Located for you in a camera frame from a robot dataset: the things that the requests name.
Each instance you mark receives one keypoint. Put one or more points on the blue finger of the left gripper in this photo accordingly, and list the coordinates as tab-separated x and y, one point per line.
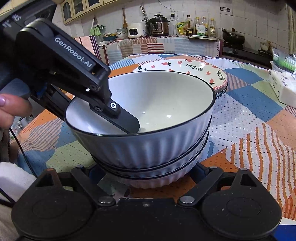
120	118

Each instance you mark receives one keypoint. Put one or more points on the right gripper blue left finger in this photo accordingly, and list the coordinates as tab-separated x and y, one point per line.
95	173

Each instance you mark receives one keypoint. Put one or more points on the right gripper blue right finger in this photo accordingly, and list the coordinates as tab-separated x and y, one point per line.
200	172

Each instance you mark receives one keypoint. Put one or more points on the white ribbed bowl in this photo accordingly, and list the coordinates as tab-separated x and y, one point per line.
158	170
174	111
163	180

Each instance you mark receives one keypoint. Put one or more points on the pink bunny carrot plate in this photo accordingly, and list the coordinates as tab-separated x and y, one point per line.
200	69

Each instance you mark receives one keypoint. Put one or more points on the white sun plate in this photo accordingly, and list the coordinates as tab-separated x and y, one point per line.
221	90

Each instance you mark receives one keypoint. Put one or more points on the stacked bowls on counter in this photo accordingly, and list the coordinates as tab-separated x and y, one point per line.
121	34

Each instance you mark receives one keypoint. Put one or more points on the left hand pink nails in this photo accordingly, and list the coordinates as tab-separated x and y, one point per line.
12	106

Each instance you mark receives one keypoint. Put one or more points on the wooden chair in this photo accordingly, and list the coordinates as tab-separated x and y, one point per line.
90	43

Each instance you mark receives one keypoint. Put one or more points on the striped patchwork counter cloth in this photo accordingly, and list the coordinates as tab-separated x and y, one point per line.
120	49

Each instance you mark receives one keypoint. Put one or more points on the colourful patchwork tablecloth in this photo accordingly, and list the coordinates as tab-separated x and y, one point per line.
250	129

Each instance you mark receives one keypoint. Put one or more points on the white rice cooker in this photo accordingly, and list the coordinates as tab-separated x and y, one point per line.
137	30

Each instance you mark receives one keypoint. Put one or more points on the black pressure cooker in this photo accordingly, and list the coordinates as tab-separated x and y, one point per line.
159	26

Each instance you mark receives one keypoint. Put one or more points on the yellow snack bag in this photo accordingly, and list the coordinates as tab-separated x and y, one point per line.
181	28

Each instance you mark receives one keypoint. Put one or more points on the cutting board with knife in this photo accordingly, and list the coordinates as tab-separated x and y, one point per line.
199	37

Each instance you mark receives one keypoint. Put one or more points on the white tissue pack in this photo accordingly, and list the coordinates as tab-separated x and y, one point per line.
283	85

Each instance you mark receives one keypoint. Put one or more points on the black gas stove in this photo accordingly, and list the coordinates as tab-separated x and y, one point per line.
246	55

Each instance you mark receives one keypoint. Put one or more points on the oil bottle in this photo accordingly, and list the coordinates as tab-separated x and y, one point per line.
212	28

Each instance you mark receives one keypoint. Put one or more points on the black wok with lid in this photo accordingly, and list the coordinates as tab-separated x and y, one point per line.
233	38

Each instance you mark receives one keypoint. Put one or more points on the white plastic basket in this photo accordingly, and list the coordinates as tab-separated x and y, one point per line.
283	61

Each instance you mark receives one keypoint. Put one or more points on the cream wall cabinet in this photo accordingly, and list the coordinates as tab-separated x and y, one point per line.
74	9

